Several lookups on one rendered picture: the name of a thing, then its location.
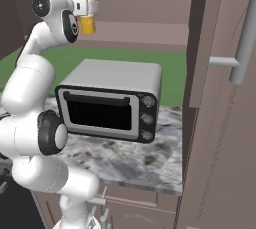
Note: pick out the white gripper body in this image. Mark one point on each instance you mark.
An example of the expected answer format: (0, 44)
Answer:
(92, 7)

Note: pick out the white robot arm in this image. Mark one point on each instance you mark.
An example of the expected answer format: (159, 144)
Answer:
(26, 83)

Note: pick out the dark brown cabinet door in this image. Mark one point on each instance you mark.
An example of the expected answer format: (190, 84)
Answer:
(16, 13)

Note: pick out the brown open cabinet door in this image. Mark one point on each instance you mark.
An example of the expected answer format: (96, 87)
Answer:
(220, 133)

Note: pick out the brown base cabinet front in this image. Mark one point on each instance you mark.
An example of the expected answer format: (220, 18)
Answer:
(140, 209)

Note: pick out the grey toaster oven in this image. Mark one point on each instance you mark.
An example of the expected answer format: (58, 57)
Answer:
(113, 76)

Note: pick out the black toaster oven door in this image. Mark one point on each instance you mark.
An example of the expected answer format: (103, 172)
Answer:
(100, 114)

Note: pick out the grey toaster oven knob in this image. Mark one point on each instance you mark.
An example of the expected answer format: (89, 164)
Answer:
(146, 135)
(147, 118)
(147, 101)

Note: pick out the brown wall cabinet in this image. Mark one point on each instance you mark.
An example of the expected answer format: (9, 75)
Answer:
(133, 3)

